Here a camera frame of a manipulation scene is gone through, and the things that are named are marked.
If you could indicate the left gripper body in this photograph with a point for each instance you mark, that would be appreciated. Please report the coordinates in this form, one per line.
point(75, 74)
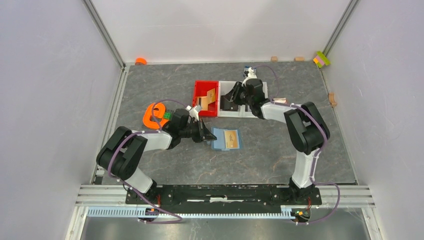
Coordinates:
point(192, 130)

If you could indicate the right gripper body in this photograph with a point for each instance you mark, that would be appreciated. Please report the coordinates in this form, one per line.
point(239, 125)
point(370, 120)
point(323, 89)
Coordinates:
point(243, 98)

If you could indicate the blue card holder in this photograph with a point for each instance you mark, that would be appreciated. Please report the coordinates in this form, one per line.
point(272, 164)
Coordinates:
point(219, 144)

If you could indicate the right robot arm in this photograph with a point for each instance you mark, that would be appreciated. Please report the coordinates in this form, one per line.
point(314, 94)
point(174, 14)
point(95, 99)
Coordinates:
point(306, 127)

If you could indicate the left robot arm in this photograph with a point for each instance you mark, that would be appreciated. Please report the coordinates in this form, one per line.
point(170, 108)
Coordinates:
point(121, 154)

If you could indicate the black card in bin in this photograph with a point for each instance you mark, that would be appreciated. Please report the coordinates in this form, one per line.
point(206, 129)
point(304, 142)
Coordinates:
point(229, 106)

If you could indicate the gold cards in red bin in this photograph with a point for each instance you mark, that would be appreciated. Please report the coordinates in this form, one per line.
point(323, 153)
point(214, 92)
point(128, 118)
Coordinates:
point(206, 100)

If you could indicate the playing card box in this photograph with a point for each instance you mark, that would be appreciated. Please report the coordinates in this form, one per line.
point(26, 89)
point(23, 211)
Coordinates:
point(282, 100)

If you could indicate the white middle plastic bin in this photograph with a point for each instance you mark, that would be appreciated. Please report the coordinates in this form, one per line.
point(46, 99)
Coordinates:
point(224, 88)

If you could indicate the white plastic bin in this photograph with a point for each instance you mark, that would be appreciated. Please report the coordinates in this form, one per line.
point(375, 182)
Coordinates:
point(224, 88)
point(257, 112)

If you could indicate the white right plastic bin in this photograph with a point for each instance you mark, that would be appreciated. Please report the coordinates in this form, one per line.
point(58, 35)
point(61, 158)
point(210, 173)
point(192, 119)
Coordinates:
point(257, 112)

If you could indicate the blue and grey brick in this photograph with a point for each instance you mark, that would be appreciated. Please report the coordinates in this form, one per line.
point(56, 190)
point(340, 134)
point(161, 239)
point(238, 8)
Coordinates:
point(246, 70)

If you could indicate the red plastic bin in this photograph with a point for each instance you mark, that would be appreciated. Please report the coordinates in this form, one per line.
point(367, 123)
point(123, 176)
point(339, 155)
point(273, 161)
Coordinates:
point(200, 89)

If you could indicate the green toy brick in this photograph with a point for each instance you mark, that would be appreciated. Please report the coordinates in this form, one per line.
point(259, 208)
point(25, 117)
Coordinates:
point(167, 115)

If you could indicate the orange plastic loop toy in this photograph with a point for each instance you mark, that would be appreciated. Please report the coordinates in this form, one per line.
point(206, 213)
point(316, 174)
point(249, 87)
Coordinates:
point(155, 116)

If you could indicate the wooden block middle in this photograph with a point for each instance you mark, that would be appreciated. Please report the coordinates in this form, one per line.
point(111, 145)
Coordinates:
point(299, 59)

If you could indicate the colourful brick stack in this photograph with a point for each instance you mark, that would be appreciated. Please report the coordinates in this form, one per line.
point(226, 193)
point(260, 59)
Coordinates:
point(321, 60)

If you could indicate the wooden arch block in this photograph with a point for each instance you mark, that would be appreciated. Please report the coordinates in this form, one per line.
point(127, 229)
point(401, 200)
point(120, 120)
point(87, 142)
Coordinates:
point(332, 100)

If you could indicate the orange tape roll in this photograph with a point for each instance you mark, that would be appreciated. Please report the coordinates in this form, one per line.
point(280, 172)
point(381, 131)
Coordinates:
point(140, 61)

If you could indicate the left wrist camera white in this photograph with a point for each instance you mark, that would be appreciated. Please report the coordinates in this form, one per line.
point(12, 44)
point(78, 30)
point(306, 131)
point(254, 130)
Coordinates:
point(193, 111)

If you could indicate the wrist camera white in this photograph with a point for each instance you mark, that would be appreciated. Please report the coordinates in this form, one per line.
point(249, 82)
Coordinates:
point(251, 75)
point(193, 111)

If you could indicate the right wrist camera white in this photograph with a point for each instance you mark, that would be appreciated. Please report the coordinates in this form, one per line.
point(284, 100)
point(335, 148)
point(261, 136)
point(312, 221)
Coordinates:
point(251, 75)

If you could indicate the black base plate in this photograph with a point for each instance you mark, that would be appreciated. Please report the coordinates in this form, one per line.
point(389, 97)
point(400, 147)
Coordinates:
point(231, 198)

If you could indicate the aluminium frame post right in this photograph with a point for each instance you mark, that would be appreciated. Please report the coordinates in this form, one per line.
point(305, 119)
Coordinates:
point(345, 17)

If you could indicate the aluminium frame post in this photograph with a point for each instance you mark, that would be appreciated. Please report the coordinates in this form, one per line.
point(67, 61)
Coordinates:
point(101, 27)
point(345, 17)

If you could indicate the blue toothed rail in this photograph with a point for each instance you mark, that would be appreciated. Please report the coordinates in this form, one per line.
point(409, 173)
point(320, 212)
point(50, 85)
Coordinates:
point(143, 213)

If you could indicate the aluminium frame post left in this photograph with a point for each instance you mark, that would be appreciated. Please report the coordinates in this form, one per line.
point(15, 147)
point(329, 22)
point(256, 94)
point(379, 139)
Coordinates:
point(101, 27)

